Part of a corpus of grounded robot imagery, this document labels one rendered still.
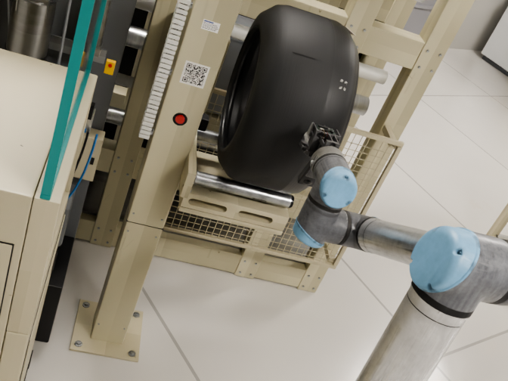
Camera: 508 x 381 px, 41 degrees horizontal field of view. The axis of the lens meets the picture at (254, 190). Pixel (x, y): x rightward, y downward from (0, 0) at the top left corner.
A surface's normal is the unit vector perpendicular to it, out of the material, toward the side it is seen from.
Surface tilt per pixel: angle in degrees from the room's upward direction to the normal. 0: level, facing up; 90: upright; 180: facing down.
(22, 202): 90
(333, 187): 78
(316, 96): 58
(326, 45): 26
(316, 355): 0
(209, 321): 0
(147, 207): 90
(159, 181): 90
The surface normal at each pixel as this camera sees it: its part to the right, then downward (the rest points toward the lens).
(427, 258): -0.84, -0.33
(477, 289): 0.23, 0.49
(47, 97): 0.33, -0.78
